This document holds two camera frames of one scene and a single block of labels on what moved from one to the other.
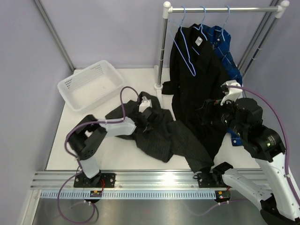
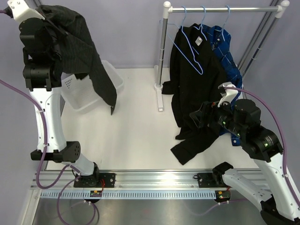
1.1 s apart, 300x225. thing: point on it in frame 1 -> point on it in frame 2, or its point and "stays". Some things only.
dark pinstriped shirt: (168, 139) -> (69, 42)
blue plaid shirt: (221, 42) stays
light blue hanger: (225, 21) stays
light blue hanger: (201, 26) stays
